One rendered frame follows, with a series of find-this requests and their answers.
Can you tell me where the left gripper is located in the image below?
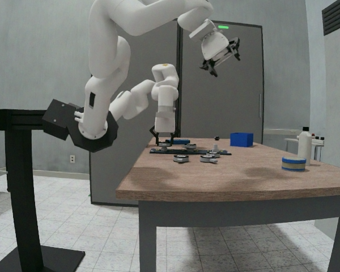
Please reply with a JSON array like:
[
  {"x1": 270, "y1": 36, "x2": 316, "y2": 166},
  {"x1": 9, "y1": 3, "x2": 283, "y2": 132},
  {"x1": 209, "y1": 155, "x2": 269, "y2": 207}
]
[{"x1": 150, "y1": 117, "x2": 180, "y2": 146}]

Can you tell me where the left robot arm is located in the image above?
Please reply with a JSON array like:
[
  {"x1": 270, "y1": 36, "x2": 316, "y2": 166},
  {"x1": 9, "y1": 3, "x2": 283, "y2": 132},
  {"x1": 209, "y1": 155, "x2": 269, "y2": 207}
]
[{"x1": 109, "y1": 64, "x2": 179, "y2": 121}]

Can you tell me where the white plastic bottle with black cap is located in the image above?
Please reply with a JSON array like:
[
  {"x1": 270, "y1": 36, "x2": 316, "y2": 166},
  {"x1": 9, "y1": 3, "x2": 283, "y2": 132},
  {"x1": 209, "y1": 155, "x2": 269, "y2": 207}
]
[{"x1": 298, "y1": 127, "x2": 312, "y2": 166}]

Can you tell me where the blue box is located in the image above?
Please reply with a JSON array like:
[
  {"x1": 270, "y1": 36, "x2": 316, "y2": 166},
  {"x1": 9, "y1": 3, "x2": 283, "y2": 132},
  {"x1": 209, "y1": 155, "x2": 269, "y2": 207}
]
[{"x1": 230, "y1": 133, "x2": 253, "y2": 147}]

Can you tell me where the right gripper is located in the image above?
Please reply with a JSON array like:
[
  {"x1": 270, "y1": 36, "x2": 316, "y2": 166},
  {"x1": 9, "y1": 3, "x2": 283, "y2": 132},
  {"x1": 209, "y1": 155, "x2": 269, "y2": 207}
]
[{"x1": 198, "y1": 32, "x2": 240, "y2": 77}]

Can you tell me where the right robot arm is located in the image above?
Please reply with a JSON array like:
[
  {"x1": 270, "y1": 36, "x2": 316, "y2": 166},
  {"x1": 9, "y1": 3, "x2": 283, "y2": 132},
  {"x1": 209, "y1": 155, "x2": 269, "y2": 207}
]
[{"x1": 74, "y1": 0, "x2": 223, "y2": 139}]

